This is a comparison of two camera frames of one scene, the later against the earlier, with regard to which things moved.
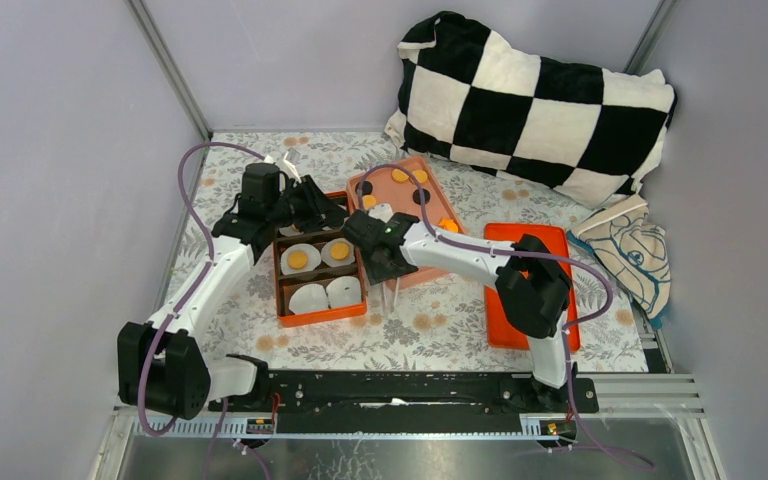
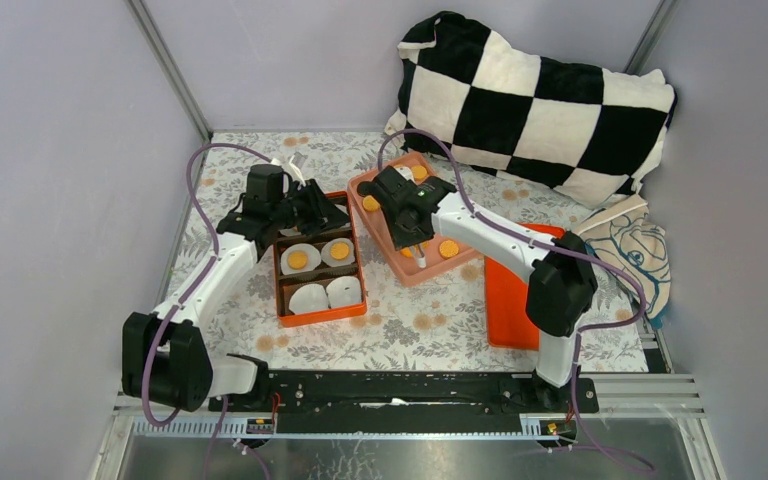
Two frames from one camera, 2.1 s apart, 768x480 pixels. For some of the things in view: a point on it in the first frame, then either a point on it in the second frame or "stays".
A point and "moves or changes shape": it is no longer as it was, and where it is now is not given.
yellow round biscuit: x=297 y=260 stays
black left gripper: x=329 y=212 stays
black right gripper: x=376 y=273 to x=404 y=239
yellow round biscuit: x=339 y=251 stays
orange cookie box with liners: x=317 y=274 stays
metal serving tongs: x=391 y=309 moves or changes shape
